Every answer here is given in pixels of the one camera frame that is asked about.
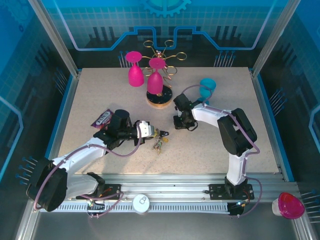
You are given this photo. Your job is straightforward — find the aluminium frame rail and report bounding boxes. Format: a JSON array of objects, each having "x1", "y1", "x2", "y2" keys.
[{"x1": 31, "y1": 173, "x2": 300, "y2": 201}]

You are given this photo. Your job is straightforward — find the purple candy packet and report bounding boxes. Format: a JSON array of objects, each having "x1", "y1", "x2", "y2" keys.
[{"x1": 90, "y1": 108, "x2": 115, "y2": 130}]

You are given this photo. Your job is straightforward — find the pink plastic goblet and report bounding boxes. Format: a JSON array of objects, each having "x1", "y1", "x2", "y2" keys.
[
  {"x1": 146, "y1": 57, "x2": 166, "y2": 95},
  {"x1": 124, "y1": 50, "x2": 145, "y2": 88}
]

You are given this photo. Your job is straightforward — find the bunch of keys with tags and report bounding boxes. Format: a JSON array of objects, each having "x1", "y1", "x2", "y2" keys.
[{"x1": 151, "y1": 127, "x2": 171, "y2": 156}]

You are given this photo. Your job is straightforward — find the gold wire glass rack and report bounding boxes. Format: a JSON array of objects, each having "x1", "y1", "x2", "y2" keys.
[{"x1": 142, "y1": 39, "x2": 187, "y2": 110}]

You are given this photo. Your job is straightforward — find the slotted cable duct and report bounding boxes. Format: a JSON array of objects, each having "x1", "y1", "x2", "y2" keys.
[{"x1": 39, "y1": 201, "x2": 230, "y2": 214}]

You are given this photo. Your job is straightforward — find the white round can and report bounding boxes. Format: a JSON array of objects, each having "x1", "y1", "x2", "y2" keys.
[{"x1": 132, "y1": 194, "x2": 151, "y2": 215}]

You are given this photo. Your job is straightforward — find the aluminium side rail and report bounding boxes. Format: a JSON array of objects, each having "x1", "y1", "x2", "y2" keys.
[
  {"x1": 47, "y1": 71, "x2": 82, "y2": 163},
  {"x1": 249, "y1": 69, "x2": 288, "y2": 182}
]

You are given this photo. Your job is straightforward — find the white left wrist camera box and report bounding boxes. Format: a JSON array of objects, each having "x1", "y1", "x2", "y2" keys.
[{"x1": 136, "y1": 120, "x2": 155, "y2": 138}]

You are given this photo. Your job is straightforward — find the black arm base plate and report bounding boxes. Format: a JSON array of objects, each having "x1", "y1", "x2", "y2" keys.
[
  {"x1": 75, "y1": 183, "x2": 123, "y2": 201},
  {"x1": 208, "y1": 183, "x2": 255, "y2": 201}
]

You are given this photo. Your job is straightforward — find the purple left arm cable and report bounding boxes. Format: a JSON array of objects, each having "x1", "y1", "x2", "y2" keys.
[{"x1": 33, "y1": 122, "x2": 151, "y2": 220}]

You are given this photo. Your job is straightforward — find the pink and white cup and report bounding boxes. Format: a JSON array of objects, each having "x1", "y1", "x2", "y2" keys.
[{"x1": 271, "y1": 191, "x2": 306, "y2": 220}]

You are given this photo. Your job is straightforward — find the aluminium frame post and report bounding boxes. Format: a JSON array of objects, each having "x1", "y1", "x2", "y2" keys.
[
  {"x1": 27, "y1": 0, "x2": 81, "y2": 77},
  {"x1": 251, "y1": 0, "x2": 297, "y2": 78}
]

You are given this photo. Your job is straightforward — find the blue plastic goblet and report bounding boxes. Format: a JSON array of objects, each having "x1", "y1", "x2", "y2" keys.
[{"x1": 198, "y1": 77, "x2": 217, "y2": 103}]

